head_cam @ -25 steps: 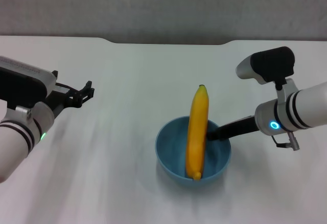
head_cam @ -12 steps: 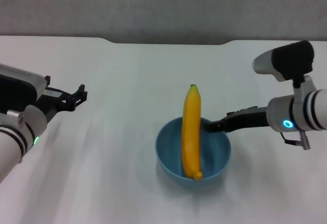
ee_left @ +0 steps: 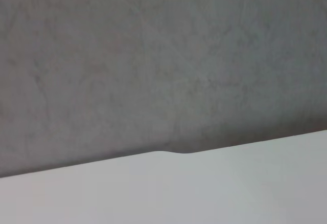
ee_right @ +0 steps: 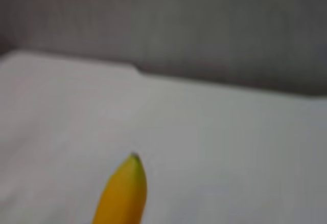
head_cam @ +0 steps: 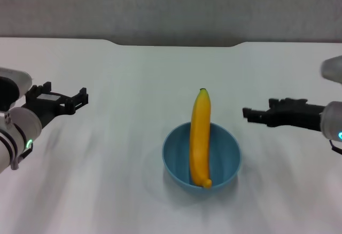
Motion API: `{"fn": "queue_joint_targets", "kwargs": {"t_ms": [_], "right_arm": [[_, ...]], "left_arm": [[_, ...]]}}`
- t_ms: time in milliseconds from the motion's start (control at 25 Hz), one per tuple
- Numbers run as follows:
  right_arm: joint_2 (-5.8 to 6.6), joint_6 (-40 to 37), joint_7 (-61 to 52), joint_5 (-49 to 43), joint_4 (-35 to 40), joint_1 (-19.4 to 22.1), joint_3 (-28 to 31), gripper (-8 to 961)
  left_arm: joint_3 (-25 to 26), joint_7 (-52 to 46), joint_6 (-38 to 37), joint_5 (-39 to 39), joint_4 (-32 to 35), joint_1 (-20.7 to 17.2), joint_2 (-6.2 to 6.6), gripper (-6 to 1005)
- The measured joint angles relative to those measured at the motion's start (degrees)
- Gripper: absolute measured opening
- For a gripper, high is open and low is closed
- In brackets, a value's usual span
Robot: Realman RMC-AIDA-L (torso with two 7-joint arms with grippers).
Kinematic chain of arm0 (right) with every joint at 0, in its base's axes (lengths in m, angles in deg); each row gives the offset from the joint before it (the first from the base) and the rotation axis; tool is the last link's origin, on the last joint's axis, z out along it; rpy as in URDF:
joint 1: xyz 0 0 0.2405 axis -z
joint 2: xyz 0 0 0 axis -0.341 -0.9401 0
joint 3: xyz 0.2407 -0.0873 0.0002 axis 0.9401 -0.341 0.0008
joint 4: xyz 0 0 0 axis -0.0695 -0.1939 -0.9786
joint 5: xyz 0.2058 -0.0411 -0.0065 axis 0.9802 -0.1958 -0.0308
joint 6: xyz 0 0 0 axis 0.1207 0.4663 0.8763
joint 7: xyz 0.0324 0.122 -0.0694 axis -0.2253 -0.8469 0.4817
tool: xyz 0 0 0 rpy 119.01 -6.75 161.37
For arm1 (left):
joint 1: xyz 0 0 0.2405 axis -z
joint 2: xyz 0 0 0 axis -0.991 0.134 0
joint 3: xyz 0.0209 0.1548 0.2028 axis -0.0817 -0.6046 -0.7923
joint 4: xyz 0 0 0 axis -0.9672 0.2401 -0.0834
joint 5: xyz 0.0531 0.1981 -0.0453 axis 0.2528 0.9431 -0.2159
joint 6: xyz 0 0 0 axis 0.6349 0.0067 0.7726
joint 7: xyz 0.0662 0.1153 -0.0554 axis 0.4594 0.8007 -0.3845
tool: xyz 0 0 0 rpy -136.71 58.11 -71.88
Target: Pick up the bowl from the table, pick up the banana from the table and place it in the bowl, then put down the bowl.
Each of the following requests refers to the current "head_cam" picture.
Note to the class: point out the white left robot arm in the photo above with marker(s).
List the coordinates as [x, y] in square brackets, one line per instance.
[18, 129]

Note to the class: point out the yellow banana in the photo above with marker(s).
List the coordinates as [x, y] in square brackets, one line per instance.
[200, 137]

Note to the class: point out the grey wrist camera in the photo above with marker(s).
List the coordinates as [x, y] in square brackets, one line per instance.
[12, 84]
[332, 69]

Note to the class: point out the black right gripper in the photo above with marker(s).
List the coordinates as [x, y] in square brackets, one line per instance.
[296, 116]

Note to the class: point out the blue bowl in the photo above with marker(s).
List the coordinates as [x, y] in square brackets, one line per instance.
[227, 159]

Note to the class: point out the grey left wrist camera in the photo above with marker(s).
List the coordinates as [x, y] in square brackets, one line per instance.
[12, 84]

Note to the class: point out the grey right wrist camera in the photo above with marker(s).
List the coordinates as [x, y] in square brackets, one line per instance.
[332, 69]

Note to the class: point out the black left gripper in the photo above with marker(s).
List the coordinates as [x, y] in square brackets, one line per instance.
[45, 105]

